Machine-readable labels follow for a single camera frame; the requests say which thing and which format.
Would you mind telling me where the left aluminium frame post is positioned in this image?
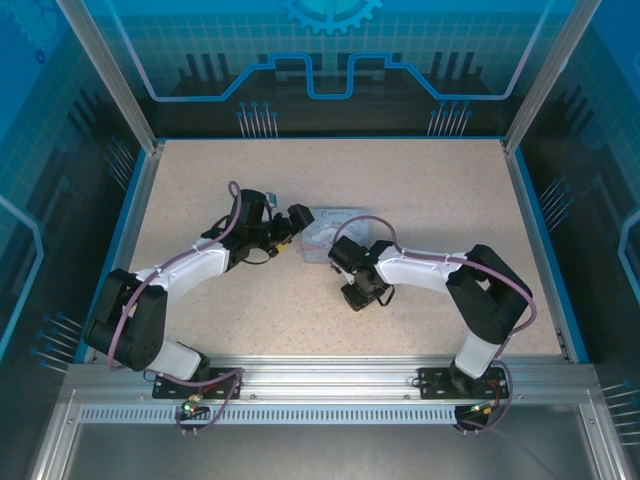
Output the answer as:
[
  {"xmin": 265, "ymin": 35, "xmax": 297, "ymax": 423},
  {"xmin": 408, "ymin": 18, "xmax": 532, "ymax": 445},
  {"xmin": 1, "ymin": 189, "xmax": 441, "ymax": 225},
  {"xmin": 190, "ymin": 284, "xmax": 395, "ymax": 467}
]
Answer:
[{"xmin": 53, "ymin": 0, "xmax": 167, "ymax": 155}]

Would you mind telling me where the right aluminium frame post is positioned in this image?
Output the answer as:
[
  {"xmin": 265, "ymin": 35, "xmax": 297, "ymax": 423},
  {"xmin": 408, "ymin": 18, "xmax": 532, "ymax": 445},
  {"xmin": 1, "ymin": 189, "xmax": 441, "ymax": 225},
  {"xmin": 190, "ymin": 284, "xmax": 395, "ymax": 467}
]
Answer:
[{"xmin": 502, "ymin": 0, "xmax": 604, "ymax": 155}]

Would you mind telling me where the left circuit board green light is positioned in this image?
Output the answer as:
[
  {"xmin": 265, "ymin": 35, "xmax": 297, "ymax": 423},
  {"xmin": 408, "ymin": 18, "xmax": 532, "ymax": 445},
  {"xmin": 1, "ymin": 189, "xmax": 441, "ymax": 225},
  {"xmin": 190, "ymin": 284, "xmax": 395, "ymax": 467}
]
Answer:
[{"xmin": 174, "ymin": 394, "xmax": 209, "ymax": 422}]

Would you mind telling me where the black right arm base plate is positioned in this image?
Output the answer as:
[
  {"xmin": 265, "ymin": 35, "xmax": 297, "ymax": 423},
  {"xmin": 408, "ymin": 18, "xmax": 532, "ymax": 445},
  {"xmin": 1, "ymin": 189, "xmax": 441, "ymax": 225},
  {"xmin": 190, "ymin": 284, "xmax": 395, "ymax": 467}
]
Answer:
[{"xmin": 418, "ymin": 367, "xmax": 514, "ymax": 401}]

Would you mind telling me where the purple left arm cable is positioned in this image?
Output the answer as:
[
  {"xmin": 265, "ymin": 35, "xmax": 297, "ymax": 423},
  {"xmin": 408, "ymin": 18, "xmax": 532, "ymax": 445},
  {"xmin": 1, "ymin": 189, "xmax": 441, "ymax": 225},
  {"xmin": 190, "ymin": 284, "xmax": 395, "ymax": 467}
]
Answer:
[{"xmin": 107, "ymin": 180, "xmax": 246, "ymax": 437}]

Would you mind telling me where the right circuit board green light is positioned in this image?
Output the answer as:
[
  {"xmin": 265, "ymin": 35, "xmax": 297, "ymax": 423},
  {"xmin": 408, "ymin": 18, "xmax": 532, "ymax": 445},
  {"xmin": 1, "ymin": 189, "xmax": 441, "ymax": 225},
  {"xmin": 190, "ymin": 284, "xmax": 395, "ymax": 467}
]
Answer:
[{"xmin": 454, "ymin": 402, "xmax": 501, "ymax": 426}]

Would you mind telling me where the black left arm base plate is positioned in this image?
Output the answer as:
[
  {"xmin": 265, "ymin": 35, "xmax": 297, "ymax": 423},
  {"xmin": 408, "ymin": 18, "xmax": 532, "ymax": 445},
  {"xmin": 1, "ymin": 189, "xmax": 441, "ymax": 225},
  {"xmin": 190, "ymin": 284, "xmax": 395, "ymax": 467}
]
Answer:
[{"xmin": 152, "ymin": 367, "xmax": 245, "ymax": 401}]

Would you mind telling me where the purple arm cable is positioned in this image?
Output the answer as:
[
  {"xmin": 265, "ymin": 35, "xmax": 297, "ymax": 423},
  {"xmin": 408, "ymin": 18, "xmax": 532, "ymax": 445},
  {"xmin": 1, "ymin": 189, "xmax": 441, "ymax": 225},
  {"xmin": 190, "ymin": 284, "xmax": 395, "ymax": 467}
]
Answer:
[
  {"xmin": 107, "ymin": 180, "xmax": 246, "ymax": 437},
  {"xmin": 333, "ymin": 214, "xmax": 539, "ymax": 437}
]

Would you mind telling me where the circuit board green light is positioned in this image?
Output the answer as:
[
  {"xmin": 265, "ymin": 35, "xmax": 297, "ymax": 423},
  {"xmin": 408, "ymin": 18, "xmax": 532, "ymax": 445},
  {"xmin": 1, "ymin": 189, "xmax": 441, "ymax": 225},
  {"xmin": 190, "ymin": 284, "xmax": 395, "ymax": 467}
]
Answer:
[
  {"xmin": 174, "ymin": 394, "xmax": 209, "ymax": 422},
  {"xmin": 454, "ymin": 402, "xmax": 501, "ymax": 426}
]

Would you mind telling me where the slotted aluminium strip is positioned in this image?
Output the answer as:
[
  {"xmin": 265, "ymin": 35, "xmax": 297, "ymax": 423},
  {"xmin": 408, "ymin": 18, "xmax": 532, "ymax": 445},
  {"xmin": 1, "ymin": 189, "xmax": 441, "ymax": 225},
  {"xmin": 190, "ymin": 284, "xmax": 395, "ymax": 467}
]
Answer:
[{"xmin": 78, "ymin": 405, "xmax": 501, "ymax": 422}]

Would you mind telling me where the right aluminium side rail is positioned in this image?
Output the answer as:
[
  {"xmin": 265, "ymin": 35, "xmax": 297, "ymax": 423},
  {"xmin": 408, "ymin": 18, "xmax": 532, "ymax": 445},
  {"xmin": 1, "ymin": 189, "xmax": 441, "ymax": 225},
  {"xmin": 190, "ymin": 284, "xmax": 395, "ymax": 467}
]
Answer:
[{"xmin": 501, "ymin": 139, "xmax": 574, "ymax": 364}]

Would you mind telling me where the left aluminium side rail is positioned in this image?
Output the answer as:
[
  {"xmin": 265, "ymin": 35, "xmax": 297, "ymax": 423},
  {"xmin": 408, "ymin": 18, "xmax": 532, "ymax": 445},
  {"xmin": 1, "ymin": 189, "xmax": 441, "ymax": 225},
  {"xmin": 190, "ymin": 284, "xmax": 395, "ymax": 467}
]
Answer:
[{"xmin": 82, "ymin": 142, "xmax": 167, "ymax": 365}]

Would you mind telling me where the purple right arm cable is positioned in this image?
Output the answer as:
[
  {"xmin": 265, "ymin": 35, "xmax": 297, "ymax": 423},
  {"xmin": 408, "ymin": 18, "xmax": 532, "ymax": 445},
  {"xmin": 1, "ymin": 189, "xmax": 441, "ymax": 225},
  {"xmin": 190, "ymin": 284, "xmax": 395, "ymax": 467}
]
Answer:
[{"xmin": 333, "ymin": 214, "xmax": 539, "ymax": 437}]

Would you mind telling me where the grey metal bottom panel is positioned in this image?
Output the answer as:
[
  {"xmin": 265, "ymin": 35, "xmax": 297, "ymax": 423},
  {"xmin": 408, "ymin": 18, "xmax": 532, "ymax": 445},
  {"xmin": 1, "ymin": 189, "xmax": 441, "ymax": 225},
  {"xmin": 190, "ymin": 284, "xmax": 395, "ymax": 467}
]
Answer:
[{"xmin": 29, "ymin": 389, "xmax": 640, "ymax": 480}]

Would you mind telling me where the blue pink cartoon tin box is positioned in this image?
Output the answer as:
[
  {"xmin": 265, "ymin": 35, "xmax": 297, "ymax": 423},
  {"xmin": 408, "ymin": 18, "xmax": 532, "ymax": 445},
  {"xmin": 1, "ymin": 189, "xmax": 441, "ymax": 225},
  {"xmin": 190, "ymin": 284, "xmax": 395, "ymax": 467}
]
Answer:
[{"xmin": 299, "ymin": 206, "xmax": 372, "ymax": 265}]

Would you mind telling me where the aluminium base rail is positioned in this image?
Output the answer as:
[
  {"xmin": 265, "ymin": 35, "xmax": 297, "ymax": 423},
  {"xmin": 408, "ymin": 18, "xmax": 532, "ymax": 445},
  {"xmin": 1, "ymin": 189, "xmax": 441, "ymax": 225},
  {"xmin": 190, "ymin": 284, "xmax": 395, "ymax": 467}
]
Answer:
[{"xmin": 64, "ymin": 354, "xmax": 596, "ymax": 407}]

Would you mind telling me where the aluminium frame post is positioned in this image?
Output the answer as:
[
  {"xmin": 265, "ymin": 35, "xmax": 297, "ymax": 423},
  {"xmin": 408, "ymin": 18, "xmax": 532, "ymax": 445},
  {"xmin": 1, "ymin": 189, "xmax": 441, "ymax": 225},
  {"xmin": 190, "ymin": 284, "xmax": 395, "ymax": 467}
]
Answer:
[
  {"xmin": 53, "ymin": 0, "xmax": 167, "ymax": 155},
  {"xmin": 502, "ymin": 0, "xmax": 604, "ymax": 155}
]

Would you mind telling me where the aluminium side rail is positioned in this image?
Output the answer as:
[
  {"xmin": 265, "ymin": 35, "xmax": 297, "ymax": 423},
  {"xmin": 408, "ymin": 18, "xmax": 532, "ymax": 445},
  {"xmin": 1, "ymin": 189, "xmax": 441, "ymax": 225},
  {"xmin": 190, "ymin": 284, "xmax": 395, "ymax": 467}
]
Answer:
[
  {"xmin": 501, "ymin": 139, "xmax": 574, "ymax": 364},
  {"xmin": 82, "ymin": 142, "xmax": 167, "ymax": 365}
]

